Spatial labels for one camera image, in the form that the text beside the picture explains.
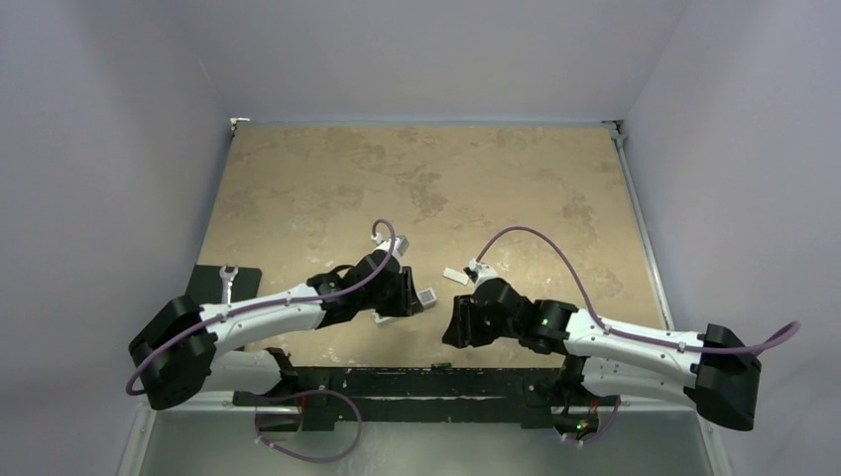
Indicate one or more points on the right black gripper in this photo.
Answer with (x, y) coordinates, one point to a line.
(461, 320)

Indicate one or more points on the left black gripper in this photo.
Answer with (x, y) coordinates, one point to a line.
(406, 302)

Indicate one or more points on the white remote control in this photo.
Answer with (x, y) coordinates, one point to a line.
(427, 297)

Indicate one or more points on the white battery cover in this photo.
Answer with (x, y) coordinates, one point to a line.
(456, 276)

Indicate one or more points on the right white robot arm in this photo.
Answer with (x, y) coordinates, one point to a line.
(698, 370)

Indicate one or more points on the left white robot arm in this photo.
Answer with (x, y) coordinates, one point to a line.
(189, 348)

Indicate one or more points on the silver wrench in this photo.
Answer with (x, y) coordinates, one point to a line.
(227, 275)

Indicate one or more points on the black foam tool tray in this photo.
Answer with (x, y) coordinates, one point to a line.
(205, 285)

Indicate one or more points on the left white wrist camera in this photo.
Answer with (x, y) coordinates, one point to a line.
(398, 245)

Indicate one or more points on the aluminium frame rail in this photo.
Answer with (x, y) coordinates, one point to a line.
(619, 139)

